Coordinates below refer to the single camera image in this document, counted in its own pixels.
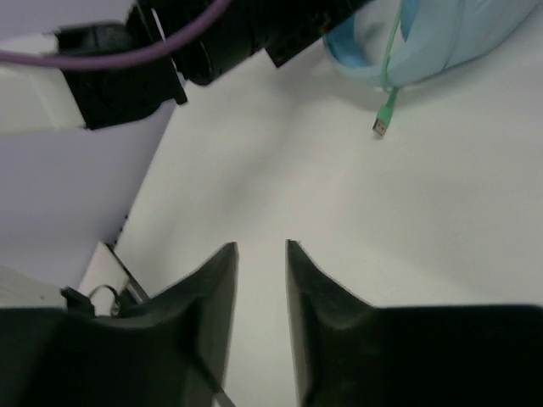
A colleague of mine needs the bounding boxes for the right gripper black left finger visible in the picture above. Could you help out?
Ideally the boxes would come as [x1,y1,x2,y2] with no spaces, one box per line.
[1,243,238,406]

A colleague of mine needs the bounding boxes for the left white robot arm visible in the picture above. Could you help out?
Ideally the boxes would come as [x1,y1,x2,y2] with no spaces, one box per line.
[1,1,363,134]

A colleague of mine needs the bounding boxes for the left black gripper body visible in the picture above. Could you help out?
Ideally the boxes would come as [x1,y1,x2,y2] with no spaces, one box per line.
[171,0,369,85]

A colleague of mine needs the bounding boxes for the green headphone cable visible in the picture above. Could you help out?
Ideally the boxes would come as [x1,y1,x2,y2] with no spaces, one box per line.
[371,0,404,139]

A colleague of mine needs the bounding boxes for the light blue headphones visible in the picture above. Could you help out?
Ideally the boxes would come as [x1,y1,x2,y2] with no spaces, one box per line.
[323,1,541,87]

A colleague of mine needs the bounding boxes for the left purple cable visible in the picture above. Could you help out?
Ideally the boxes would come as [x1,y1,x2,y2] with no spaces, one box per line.
[0,0,234,70]

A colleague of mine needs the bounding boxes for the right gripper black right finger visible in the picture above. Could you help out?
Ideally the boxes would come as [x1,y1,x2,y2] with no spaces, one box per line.
[286,240,542,406]

